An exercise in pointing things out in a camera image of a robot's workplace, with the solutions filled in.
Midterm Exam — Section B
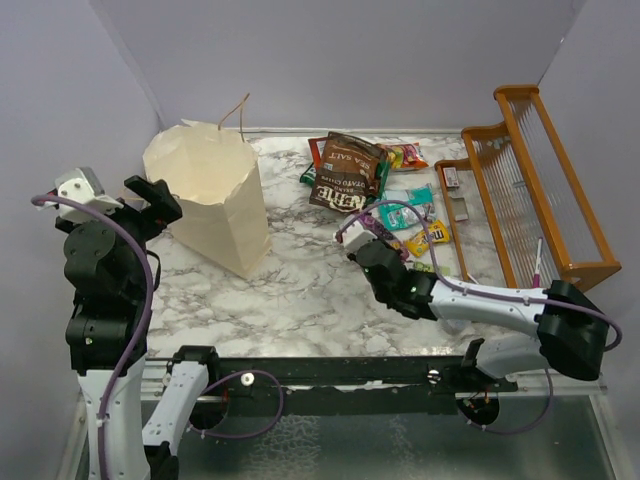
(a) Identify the light green snack packet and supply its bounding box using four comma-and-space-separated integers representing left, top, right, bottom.
411, 261, 436, 273

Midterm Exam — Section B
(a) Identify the yellow candy bag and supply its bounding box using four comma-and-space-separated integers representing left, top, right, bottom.
404, 220, 451, 257

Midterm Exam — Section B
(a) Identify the beige paper bag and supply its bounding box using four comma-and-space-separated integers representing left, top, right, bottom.
142, 96, 272, 278

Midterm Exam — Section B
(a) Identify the magenta snack packet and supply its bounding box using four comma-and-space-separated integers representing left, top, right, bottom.
359, 213, 410, 262

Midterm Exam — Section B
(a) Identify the teal snack packet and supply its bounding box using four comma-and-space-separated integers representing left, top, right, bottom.
378, 183, 437, 231

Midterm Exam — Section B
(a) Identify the brown kettle chips bag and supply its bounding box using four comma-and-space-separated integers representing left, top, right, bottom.
309, 131, 390, 214

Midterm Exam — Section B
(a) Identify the orange colourful candy bag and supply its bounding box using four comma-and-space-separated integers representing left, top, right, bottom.
379, 143, 429, 172

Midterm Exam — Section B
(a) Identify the green chips bag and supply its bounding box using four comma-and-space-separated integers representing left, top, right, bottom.
299, 163, 391, 199

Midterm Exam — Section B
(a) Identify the red chips bag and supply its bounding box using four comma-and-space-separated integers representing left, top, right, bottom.
308, 137, 328, 168

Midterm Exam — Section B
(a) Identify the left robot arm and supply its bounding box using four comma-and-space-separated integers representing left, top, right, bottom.
52, 167, 221, 479

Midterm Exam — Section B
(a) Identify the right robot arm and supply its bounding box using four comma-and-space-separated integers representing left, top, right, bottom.
346, 240, 610, 391

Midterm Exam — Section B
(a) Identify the small grey card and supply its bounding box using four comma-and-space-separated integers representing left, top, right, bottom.
451, 197, 469, 222

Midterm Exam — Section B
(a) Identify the small red white box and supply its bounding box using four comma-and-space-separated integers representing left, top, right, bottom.
442, 167, 460, 189

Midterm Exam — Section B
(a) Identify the pink white marker pen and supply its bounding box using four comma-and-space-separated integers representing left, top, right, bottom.
532, 237, 543, 288

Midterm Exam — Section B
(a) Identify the wooden tiered rack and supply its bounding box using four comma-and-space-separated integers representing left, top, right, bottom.
435, 85, 622, 292

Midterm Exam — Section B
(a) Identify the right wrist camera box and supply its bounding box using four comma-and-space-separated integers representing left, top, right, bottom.
334, 214, 379, 253

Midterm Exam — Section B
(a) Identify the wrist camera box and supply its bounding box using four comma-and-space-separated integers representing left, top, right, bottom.
334, 214, 379, 253
54, 167, 124, 215

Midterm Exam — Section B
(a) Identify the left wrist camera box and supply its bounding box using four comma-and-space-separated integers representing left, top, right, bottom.
54, 167, 124, 215

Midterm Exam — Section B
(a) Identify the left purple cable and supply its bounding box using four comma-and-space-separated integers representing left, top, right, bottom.
30, 193, 154, 480

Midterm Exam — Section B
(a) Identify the purple cable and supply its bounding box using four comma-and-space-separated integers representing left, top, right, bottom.
30, 193, 154, 480
339, 198, 624, 435

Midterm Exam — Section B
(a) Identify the black front frame bar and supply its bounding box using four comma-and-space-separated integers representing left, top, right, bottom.
171, 346, 517, 417

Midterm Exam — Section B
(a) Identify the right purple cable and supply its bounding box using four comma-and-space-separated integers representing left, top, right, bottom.
339, 198, 624, 435

